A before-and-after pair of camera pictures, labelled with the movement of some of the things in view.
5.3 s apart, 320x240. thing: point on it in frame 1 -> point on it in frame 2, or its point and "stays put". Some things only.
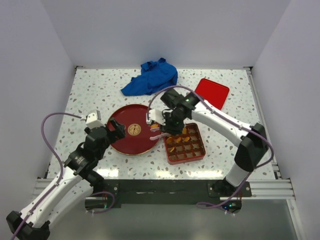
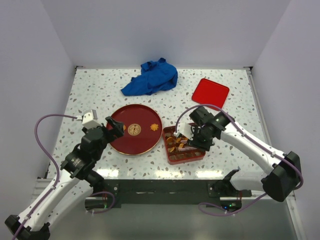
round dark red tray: (136, 138) stays put
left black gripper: (119, 131) stays put
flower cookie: (154, 126) stays put
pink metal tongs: (161, 141) -> (185, 148)
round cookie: (169, 140) stays put
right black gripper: (171, 130) -> (194, 143)
